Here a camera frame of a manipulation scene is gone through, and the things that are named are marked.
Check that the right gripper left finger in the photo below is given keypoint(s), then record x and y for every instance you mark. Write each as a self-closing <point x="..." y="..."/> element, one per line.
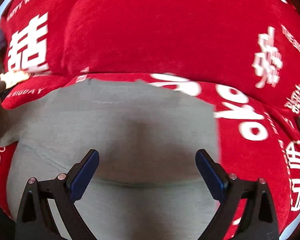
<point x="35" y="219"/>

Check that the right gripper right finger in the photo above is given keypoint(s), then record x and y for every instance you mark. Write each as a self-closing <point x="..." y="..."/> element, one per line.
<point x="259" y="220"/>

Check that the grey knit garment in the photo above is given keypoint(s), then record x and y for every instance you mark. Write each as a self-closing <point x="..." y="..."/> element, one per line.
<point x="147" y="185"/>

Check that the red bedspread with white print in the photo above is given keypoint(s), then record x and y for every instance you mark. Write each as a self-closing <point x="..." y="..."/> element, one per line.
<point x="254" y="140"/>

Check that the cream cloth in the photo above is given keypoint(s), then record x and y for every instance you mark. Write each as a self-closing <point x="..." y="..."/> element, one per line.
<point x="12" y="78"/>

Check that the red pillow with white characters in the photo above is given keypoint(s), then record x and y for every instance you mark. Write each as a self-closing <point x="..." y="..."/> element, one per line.
<point x="251" y="45"/>

